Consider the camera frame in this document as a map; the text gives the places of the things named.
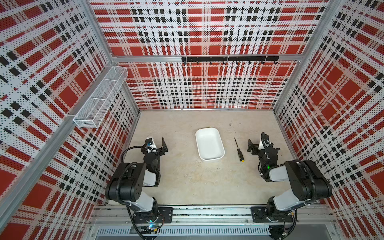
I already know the white rectangular plastic bin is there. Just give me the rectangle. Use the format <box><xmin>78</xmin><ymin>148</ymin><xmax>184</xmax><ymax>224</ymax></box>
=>
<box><xmin>195</xmin><ymin>127</ymin><xmax>225</xmax><ymax>162</ymax></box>

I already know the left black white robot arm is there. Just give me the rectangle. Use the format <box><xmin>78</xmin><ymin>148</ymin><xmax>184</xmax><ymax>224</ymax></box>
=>
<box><xmin>105</xmin><ymin>138</ymin><xmax>173</xmax><ymax>225</ymax></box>

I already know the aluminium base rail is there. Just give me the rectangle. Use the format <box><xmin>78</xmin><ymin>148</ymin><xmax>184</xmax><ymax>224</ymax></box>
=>
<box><xmin>84</xmin><ymin>205</ymin><xmax>343</xmax><ymax>240</ymax></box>

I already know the white wire mesh shelf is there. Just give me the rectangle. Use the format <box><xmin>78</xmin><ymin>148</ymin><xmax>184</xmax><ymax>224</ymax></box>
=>
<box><xmin>74</xmin><ymin>66</ymin><xmax>128</xmax><ymax>129</ymax></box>

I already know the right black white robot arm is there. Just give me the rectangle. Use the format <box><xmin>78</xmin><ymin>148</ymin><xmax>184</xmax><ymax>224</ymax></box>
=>
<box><xmin>247</xmin><ymin>132</ymin><xmax>332</xmax><ymax>223</ymax></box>

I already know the black yellow screwdriver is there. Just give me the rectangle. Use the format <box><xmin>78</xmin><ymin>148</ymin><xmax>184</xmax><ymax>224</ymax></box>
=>
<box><xmin>234</xmin><ymin>138</ymin><xmax>245</xmax><ymax>162</ymax></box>

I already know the black hook rail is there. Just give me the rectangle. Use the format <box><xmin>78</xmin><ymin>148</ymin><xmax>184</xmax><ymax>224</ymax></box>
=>
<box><xmin>181</xmin><ymin>56</ymin><xmax>280</xmax><ymax>63</ymax></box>

